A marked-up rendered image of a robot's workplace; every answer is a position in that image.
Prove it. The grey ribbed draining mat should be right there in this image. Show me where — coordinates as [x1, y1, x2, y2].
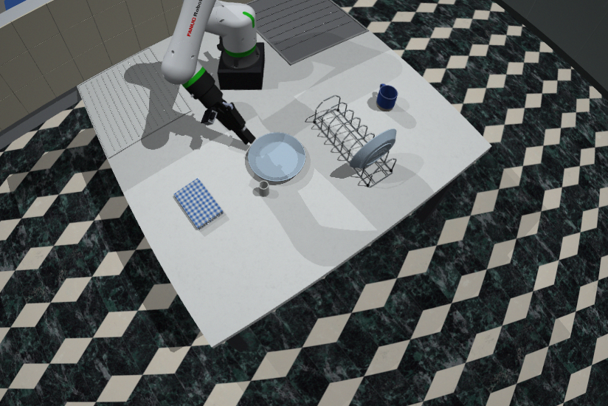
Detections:
[78, 47, 192, 159]

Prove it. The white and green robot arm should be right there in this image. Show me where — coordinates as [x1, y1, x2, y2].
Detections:
[161, 0, 260, 100]

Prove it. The light blue plate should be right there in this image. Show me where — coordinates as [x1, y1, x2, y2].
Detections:
[350, 128, 396, 168]
[248, 132, 305, 182]

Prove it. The beige tiled wall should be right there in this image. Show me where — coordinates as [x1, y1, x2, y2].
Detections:
[0, 0, 183, 150]

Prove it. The grey cylinder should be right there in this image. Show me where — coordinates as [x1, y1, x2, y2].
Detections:
[259, 181, 269, 197]

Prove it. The dark blue mug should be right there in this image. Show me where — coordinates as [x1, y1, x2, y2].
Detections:
[376, 83, 398, 111]

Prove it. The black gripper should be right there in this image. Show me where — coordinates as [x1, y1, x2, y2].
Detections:
[198, 84, 256, 145]

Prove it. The blue checkered towel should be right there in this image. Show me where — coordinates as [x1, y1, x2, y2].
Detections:
[174, 178, 224, 230]

